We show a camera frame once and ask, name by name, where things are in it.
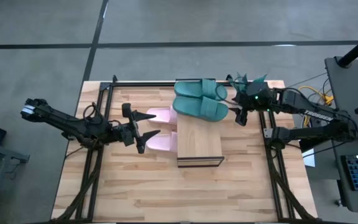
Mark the pink rubber slide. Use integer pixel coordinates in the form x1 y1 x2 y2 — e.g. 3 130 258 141
145 131 179 154
145 106 179 126

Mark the black aluminium rig frame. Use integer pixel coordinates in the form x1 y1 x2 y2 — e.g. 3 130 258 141
50 74 317 223

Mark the teal rubber slide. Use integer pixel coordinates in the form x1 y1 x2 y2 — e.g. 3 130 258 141
172 95 230 123
173 78 229 102

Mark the white paper sheet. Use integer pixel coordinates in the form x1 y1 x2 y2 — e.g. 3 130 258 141
301 148 317 168

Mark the black slanted pole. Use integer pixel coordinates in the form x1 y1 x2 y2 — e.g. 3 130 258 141
336 27 358 68

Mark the yellow cable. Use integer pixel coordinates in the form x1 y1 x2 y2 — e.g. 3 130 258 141
296 85 334 127

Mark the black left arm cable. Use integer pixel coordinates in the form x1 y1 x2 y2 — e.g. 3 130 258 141
82 103 98 121

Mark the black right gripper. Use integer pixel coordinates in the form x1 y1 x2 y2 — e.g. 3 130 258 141
228 81 277 127

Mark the grey desk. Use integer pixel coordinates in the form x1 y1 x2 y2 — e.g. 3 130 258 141
324 55 358 215

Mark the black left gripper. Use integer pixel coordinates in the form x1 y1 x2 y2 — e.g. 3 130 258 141
117 103 162 155

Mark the wooden shelf with black frame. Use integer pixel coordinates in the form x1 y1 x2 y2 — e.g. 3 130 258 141
174 78 227 168

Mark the green plant in white pot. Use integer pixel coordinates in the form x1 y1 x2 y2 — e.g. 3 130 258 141
234 72 268 91

